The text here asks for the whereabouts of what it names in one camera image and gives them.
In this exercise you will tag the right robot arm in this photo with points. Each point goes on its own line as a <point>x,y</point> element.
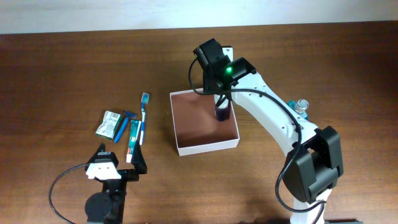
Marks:
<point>313,157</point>

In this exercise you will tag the blue white toothbrush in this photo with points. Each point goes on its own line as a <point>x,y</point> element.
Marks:
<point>144,101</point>

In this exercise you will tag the blue Listerine mouthwash bottle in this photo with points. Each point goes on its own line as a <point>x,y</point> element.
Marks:
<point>299,107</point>

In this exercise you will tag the blue disposable razor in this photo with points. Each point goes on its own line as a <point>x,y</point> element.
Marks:
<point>128,116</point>

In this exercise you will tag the dark purple pump bottle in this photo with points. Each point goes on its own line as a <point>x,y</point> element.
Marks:
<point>222,109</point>

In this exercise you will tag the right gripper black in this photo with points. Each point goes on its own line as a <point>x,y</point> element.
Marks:
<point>210,86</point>

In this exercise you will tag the green white toothpaste tube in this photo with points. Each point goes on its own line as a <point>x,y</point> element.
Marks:
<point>135,130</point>

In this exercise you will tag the green white soap packet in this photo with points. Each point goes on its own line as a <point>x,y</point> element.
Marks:
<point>107,129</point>

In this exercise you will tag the white square cardboard box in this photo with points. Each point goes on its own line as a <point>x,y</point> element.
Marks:
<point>196,128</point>

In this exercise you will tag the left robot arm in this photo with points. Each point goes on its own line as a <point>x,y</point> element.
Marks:
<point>107,206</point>

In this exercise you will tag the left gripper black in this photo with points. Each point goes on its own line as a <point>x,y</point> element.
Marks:
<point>139,165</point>

